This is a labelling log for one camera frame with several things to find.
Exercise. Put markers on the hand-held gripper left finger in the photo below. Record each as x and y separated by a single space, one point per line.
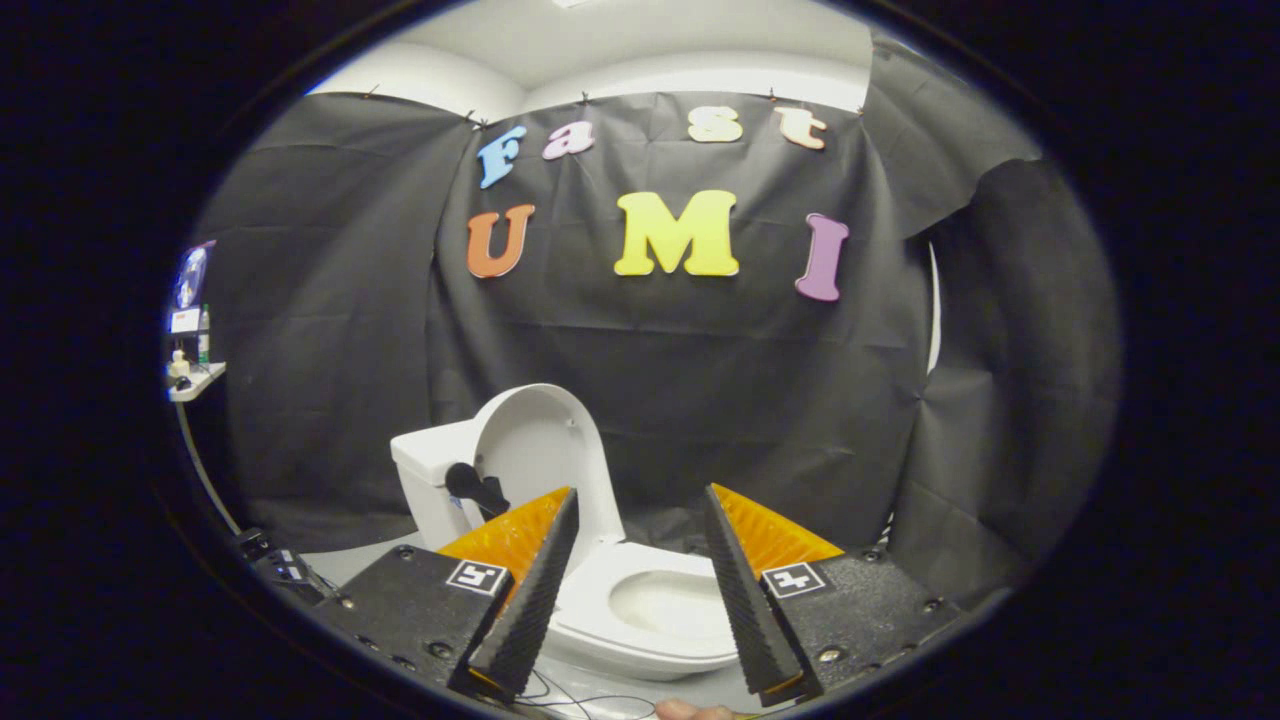
530 610

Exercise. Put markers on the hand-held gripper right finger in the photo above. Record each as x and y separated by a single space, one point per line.
750 610

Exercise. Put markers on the grey round lid lift tab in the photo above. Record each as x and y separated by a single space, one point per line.
465 482

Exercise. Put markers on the white toilet lid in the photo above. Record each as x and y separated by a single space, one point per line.
540 440

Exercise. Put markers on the white toilet seat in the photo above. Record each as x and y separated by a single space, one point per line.
585 615

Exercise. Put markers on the white ceramic toilet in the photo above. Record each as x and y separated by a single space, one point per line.
430 515

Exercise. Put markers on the white toilet tank cover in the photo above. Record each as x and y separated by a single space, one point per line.
430 445

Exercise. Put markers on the black backdrop cloth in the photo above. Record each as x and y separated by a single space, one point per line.
700 380

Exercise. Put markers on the green bottle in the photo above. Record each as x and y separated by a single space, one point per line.
204 338

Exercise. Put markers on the small white bottle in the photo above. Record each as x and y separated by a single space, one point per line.
179 366

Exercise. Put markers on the white wall shelf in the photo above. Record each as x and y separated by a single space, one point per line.
200 382

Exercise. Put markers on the wall poster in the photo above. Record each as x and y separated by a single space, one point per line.
192 275

